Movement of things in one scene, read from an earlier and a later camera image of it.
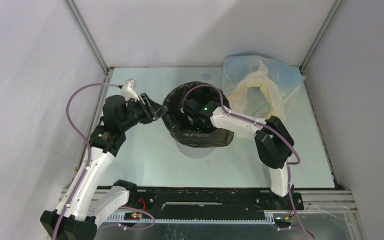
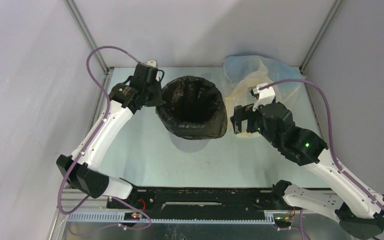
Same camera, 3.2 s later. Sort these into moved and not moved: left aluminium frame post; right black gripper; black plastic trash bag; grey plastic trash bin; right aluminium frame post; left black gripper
Moved: black plastic trash bag; grey plastic trash bin; right black gripper; left black gripper
Not moved: left aluminium frame post; right aluminium frame post
